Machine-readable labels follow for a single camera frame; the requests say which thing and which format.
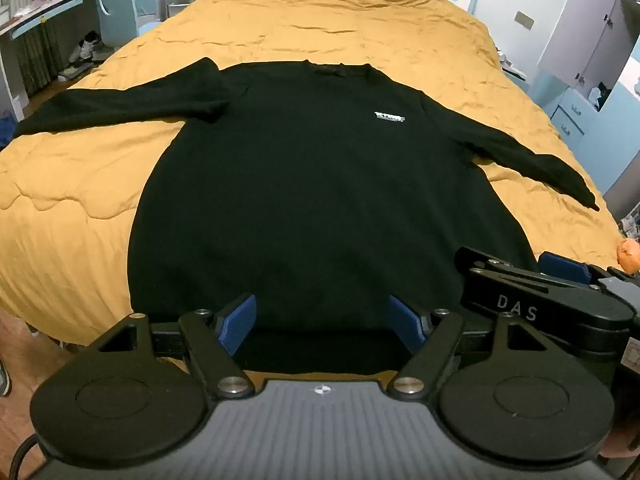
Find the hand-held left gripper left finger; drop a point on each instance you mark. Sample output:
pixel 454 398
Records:
pixel 239 321

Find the light blue chair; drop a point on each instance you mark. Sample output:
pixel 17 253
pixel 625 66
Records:
pixel 117 5

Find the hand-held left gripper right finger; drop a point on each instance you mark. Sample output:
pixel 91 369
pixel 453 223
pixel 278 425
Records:
pixel 404 319

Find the light blue drawer cabinet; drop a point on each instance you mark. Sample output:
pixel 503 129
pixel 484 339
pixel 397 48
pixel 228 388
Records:
pixel 575 110

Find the wall switch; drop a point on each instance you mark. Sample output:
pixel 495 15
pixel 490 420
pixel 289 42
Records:
pixel 524 19

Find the black long-sleeve sweater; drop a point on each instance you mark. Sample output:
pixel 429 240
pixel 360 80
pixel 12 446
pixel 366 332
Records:
pixel 310 185

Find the blue white wardrobe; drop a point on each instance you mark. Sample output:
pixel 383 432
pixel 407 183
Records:
pixel 585 20

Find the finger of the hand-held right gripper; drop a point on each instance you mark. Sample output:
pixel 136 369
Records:
pixel 565 266
pixel 505 272

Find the yellow quilt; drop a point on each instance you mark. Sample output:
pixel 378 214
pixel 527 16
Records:
pixel 320 25

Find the white desk with blue edge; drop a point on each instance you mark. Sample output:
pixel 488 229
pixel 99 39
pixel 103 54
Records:
pixel 30 15

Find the orange round object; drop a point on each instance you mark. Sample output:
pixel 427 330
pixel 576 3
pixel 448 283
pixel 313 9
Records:
pixel 628 255

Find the olive curtain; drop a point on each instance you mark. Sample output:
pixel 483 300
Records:
pixel 42 55

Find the white sneakers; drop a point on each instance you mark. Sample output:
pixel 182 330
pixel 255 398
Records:
pixel 85 50

